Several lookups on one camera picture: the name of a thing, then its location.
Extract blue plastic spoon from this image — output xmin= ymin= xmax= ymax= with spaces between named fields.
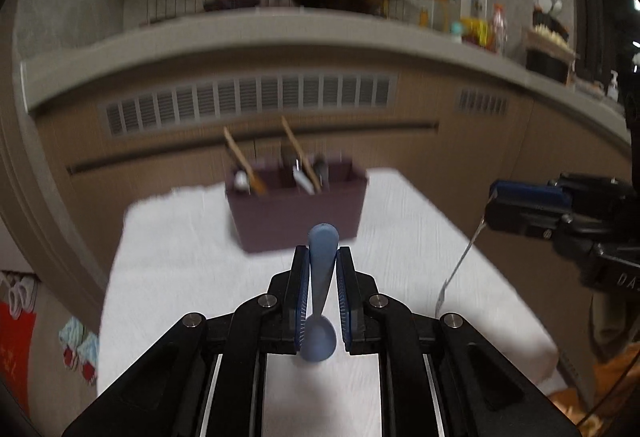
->
xmin=300 ymin=223 xmax=340 ymax=363

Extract metal shovel-shaped spoon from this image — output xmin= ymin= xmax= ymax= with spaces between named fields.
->
xmin=434 ymin=213 xmax=487 ymax=319

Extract wooden chopstick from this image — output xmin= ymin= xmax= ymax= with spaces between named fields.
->
xmin=224 ymin=127 xmax=268 ymax=196
xmin=281 ymin=116 xmax=321 ymax=192

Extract white plastic spoon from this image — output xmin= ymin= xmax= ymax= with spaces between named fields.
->
xmin=293 ymin=168 xmax=316 ymax=196

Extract black pot with utensils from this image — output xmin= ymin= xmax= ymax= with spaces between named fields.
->
xmin=522 ymin=0 xmax=578 ymax=85

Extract grey kitchen countertop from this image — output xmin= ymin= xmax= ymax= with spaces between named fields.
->
xmin=20 ymin=6 xmax=633 ymax=148

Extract maroon plastic utensil caddy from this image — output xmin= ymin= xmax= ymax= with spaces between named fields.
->
xmin=224 ymin=159 xmax=369 ymax=254

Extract white pump bottle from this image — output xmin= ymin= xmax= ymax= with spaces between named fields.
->
xmin=606 ymin=70 xmax=620 ymax=102

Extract white table cloth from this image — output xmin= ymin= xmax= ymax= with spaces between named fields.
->
xmin=95 ymin=167 xmax=561 ymax=437

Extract white ball-end utensil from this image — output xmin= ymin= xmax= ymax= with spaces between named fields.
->
xmin=233 ymin=171 xmax=250 ymax=194

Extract small grey vent grille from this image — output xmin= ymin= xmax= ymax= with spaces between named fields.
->
xmin=457 ymin=88 xmax=509 ymax=116

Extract orange cloth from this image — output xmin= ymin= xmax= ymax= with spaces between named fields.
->
xmin=548 ymin=343 xmax=639 ymax=436

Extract clear plastic bottle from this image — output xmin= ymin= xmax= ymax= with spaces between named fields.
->
xmin=492 ymin=4 xmax=508 ymax=56

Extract yellow container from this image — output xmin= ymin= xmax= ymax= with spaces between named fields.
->
xmin=460 ymin=17 xmax=494 ymax=50

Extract long grey vent grille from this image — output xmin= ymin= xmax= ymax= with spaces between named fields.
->
xmin=100 ymin=71 xmax=398 ymax=138

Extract white slippers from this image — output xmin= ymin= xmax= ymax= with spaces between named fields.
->
xmin=1 ymin=272 xmax=38 ymax=320

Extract red floor mat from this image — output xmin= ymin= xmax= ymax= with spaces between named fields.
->
xmin=0 ymin=301 xmax=37 ymax=414

